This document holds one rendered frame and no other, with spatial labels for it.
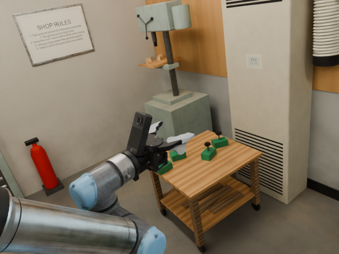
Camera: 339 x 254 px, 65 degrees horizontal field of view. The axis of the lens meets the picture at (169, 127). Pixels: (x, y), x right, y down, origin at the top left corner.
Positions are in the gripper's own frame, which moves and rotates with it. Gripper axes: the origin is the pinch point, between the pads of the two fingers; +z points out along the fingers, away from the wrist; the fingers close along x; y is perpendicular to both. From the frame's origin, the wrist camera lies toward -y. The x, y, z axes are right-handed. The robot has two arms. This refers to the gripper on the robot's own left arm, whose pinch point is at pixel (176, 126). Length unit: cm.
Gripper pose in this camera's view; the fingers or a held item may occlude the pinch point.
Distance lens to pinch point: 81.6
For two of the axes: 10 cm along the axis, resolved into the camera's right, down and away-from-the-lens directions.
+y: 0.7, 8.6, 5.0
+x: 7.4, 2.9, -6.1
